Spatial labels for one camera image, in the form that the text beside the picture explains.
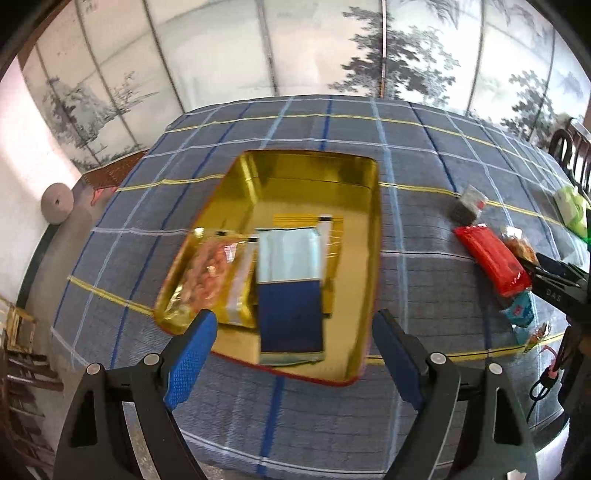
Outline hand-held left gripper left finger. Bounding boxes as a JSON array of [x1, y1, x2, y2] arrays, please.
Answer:
[[54, 309, 218, 480]]

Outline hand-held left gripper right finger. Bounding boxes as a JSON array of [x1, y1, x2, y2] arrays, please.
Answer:
[[372, 309, 539, 480]]

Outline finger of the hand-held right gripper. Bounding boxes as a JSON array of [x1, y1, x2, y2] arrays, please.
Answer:
[[536, 253, 591, 287], [524, 265, 591, 319]]

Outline light blue cartoon snack packet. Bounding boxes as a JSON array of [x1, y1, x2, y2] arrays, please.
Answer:
[[501, 292, 536, 328]]

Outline small green snack packet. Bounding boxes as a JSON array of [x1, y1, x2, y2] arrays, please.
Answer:
[[522, 320, 555, 354]]

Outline sesame block with orange print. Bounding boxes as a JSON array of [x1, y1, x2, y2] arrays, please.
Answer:
[[501, 226, 539, 266]]

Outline red snack packet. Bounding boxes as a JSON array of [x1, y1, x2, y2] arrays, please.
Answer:
[[453, 224, 533, 297]]

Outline plain gold snack packet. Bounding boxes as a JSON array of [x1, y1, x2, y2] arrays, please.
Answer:
[[217, 240, 259, 329]]

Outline clear-window peanut snack packet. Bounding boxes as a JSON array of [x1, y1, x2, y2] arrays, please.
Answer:
[[159, 229, 252, 326]]

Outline blue and silver snack packet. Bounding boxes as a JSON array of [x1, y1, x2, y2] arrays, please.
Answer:
[[255, 227, 325, 367]]

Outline sesame block with red label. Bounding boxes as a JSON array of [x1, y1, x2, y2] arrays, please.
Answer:
[[455, 185, 490, 225]]

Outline gold packet with white label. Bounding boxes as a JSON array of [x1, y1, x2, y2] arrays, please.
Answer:
[[272, 213, 345, 319]]

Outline red tin box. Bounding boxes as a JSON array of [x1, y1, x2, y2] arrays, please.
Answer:
[[154, 149, 383, 386]]

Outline green tissue pack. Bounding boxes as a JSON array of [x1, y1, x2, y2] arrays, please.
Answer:
[[554, 185, 591, 238]]

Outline plaid tablecloth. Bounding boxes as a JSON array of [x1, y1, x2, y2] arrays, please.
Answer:
[[48, 95, 591, 472]]

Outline dark wooden chair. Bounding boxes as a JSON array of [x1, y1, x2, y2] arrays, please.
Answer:
[[549, 117, 591, 195]]

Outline wooden stool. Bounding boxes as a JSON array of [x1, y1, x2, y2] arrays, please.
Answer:
[[0, 298, 38, 356]]

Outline painted folding screen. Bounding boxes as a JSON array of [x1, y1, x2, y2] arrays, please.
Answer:
[[21, 0, 591, 171]]

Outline pink strap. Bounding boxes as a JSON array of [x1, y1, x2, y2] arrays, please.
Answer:
[[530, 342, 571, 416]]

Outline round wooden wall knob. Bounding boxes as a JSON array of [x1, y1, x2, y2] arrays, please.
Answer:
[[41, 183, 74, 225]]

